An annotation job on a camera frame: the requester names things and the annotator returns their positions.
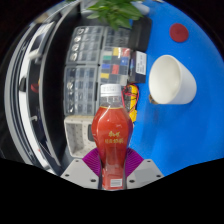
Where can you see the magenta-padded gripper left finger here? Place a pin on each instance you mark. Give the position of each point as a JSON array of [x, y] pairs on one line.
[[78, 173]]

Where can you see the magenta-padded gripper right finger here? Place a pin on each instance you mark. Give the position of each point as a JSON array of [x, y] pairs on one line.
[[146, 173]]

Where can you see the red drink bottle white cap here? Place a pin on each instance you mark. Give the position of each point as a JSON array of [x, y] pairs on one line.
[[111, 133]]

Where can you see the white pegboard tray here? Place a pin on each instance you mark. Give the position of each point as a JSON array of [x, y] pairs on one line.
[[76, 136]]

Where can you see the yellow multimeter with red leads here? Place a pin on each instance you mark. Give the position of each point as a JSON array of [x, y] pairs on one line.
[[133, 100]]

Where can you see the black overhead bench shelf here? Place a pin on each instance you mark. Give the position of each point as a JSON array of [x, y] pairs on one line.
[[50, 100]]

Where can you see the white ceramic mug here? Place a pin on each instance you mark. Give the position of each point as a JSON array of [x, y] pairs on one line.
[[173, 80]]

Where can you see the black box with white label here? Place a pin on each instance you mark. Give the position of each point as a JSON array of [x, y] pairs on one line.
[[138, 66]]

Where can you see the clear organiser with coloured parts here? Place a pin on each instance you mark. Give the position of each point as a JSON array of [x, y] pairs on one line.
[[115, 65]]

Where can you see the green potted plant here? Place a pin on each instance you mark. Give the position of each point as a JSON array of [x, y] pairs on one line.
[[115, 13]]

